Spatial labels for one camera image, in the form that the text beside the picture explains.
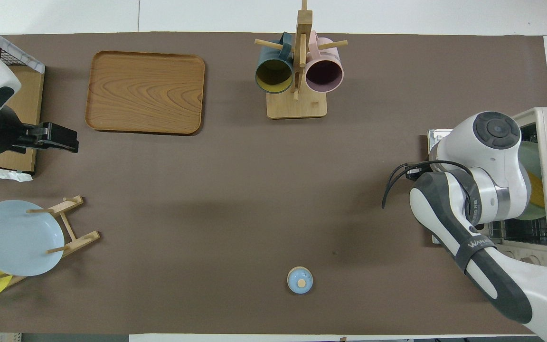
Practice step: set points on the yellow corn cob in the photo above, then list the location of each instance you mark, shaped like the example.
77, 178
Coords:
537, 190

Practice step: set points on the dark blue mug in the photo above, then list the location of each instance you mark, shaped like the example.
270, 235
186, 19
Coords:
273, 76

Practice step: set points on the pink mug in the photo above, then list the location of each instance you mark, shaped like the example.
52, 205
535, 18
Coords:
324, 73

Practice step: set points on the wooden plate rack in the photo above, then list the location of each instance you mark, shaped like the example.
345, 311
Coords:
81, 240

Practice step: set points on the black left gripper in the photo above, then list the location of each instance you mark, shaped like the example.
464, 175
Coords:
5, 137

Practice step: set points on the brown table mat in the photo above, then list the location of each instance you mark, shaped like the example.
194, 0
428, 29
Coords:
207, 213

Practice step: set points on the light blue plate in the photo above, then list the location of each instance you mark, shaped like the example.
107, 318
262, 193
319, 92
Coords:
17, 240

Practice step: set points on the wooden mug tree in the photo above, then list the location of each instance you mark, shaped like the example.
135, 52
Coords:
297, 107

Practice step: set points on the wooden serving tray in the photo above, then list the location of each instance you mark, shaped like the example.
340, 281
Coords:
145, 92

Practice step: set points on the small blue wooden-knob lid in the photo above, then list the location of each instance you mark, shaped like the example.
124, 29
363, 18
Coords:
300, 280

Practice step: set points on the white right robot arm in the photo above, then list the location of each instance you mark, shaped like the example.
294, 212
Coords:
492, 156

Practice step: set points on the toaster oven glass door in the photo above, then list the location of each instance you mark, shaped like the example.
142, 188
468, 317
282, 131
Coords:
437, 137

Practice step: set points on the light green plate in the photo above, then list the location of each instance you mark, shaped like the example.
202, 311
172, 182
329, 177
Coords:
532, 156

